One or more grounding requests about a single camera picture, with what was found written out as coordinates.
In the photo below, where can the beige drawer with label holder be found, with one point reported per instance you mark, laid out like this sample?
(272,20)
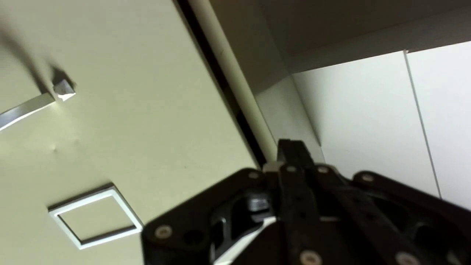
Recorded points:
(147,123)

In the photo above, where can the white tall cabinet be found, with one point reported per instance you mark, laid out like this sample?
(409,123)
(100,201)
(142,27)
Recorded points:
(446,113)
(362,119)

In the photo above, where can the beige metal filing cabinet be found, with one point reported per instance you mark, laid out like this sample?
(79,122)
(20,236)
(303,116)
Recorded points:
(235,69)

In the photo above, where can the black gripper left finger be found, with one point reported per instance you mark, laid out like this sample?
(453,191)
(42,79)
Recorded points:
(206,231)

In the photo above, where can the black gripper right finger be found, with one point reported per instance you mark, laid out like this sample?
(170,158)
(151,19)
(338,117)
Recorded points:
(391,226)

